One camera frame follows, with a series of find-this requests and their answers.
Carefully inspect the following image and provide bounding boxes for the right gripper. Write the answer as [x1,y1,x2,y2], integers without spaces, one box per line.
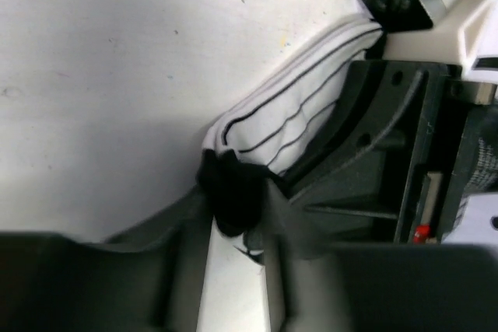
[288,0,497,243]

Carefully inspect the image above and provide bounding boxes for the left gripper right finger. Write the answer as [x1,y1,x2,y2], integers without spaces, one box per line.
[264,184,497,331]

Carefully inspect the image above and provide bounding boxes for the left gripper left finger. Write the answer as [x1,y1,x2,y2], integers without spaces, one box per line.
[1,189,212,331]

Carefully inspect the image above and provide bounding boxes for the white black striped sock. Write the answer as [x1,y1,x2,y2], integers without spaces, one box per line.
[196,12,388,257]

